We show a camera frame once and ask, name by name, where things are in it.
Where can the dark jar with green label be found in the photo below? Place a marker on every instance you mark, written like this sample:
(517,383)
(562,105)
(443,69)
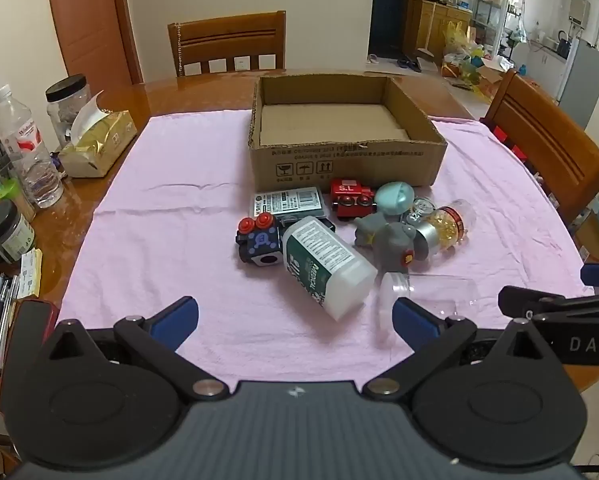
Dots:
(6,232)

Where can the grey elephant toy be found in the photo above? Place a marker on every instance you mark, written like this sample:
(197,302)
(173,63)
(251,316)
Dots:
(392,245)

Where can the clear jar with black lid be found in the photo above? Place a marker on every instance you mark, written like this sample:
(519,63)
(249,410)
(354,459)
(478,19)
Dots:
(66,95)

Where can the white water heater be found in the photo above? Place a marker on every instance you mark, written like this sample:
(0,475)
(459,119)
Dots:
(578,9)

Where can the grey refrigerator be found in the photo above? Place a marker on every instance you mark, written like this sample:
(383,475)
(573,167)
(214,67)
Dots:
(584,85)

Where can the white wall outlet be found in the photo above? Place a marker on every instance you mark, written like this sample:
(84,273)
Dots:
(242,63)

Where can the gold tissue pack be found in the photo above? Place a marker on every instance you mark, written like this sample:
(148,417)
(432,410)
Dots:
(99,145)

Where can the wooden chair with grooved back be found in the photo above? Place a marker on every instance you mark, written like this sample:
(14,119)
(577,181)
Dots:
(544,145)

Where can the black cube toy red buttons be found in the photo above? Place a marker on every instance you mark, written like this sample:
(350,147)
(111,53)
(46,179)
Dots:
(259,245)

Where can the pile of yellow bags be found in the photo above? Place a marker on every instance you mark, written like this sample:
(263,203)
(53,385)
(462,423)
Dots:
(459,45)

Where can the cardboard box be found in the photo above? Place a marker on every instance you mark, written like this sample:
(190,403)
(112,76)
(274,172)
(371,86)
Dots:
(349,165)
(497,72)

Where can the yellow paper booklet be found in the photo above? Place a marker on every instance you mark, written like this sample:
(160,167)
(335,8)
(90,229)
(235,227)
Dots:
(31,272)

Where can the dark slippers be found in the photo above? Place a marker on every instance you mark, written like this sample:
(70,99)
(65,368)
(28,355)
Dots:
(408,63)

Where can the red toy train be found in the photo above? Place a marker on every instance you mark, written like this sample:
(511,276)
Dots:
(352,195)

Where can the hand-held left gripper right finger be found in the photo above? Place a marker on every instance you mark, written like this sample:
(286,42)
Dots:
(413,321)

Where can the black labelled cartridge case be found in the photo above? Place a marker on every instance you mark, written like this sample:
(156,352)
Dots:
(287,202)

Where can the teal egg-shaped toy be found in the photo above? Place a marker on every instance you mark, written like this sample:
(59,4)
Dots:
(394,197)

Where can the dark kettle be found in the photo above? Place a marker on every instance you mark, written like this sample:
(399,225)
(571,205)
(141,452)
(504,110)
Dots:
(564,45)

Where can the white bottle with green label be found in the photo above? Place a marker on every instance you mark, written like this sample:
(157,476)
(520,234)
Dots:
(324,260)

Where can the broom with dustpan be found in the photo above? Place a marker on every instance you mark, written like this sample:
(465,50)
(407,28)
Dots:
(426,40)

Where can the dark flat object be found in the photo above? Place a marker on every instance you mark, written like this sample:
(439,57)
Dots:
(31,317)

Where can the wooden cabinet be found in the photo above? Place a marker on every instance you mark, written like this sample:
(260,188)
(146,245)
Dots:
(442,25)

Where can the cardboard box on floor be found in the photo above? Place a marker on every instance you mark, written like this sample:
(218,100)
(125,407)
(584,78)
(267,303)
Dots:
(497,72)

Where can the metal shelf rack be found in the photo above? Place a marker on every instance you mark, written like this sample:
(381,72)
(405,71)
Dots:
(489,5)

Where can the clear plastic water bottle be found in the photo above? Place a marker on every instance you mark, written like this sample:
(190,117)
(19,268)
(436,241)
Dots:
(26,150)

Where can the gold capsule jar silver lid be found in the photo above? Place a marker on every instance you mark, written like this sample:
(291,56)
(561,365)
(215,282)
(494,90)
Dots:
(444,230)

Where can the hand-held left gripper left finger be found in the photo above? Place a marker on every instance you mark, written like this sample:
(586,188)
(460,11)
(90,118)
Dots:
(178,319)

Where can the brown wooden door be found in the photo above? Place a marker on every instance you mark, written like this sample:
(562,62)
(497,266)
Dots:
(94,25)

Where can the wooden chair with slatted back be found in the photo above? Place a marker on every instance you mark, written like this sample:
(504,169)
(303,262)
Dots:
(229,35)

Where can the pink cloth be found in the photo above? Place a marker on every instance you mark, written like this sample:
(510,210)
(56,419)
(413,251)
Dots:
(169,220)

